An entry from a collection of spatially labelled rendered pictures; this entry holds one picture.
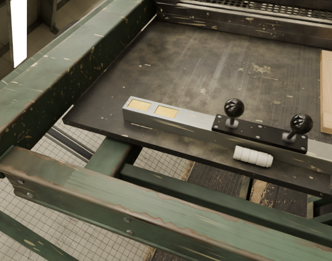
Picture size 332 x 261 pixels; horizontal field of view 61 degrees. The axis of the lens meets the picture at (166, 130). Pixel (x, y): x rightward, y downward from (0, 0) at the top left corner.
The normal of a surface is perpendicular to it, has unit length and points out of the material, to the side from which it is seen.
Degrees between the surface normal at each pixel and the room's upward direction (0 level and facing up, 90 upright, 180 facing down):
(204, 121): 60
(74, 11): 90
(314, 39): 90
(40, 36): 90
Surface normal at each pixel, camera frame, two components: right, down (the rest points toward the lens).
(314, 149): 0.00, -0.70
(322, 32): -0.35, 0.67
